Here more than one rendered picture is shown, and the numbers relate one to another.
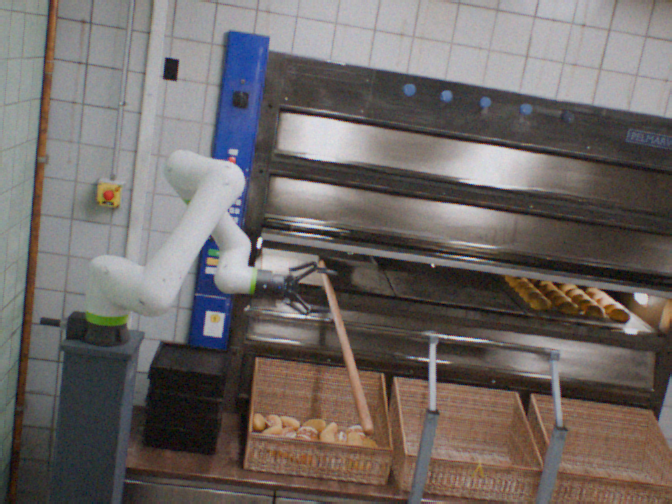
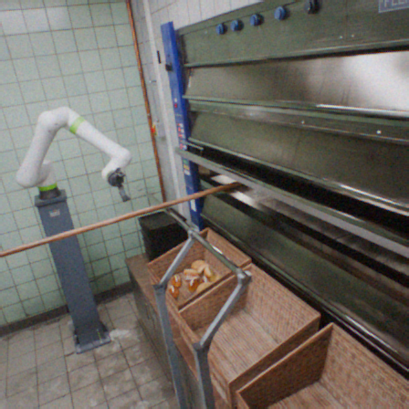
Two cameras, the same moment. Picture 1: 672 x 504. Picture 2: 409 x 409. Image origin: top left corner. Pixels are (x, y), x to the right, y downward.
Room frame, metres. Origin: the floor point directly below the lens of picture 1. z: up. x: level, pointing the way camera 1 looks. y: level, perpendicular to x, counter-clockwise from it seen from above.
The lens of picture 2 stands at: (2.65, -2.04, 1.93)
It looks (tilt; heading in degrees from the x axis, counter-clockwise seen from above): 21 degrees down; 74
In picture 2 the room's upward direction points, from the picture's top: 8 degrees counter-clockwise
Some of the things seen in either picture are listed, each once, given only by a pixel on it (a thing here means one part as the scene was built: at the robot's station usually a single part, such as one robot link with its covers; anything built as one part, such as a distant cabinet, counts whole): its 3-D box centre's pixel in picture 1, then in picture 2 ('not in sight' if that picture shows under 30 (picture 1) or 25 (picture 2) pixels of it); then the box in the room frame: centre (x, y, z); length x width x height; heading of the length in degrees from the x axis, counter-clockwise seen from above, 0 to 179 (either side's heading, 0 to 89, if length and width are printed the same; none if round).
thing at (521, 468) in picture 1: (461, 438); (243, 326); (3.16, -0.63, 0.72); 0.56 x 0.49 x 0.28; 97
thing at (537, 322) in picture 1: (462, 311); (286, 223); (3.45, -0.57, 1.16); 1.80 x 0.06 x 0.04; 96
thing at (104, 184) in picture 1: (110, 193); (159, 129); (3.23, 0.91, 1.46); 0.10 x 0.07 x 0.10; 96
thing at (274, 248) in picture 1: (318, 249); not in sight; (4.00, 0.09, 1.20); 0.55 x 0.36 x 0.03; 97
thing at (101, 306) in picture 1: (112, 289); (42, 174); (2.35, 0.63, 1.36); 0.16 x 0.13 x 0.19; 60
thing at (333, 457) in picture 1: (317, 418); (196, 272); (3.12, -0.04, 0.72); 0.56 x 0.49 x 0.28; 96
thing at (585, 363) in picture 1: (456, 344); (283, 251); (3.43, -0.58, 1.02); 1.79 x 0.11 x 0.19; 96
